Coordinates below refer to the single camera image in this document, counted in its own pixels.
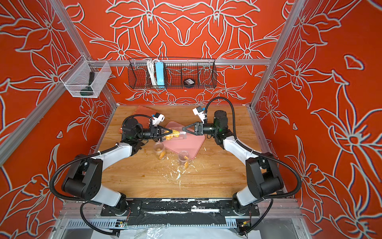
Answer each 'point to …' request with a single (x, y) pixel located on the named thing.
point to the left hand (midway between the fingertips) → (171, 135)
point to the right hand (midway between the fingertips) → (185, 129)
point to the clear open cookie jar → (183, 157)
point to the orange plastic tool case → (144, 121)
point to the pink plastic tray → (192, 144)
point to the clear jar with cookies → (175, 135)
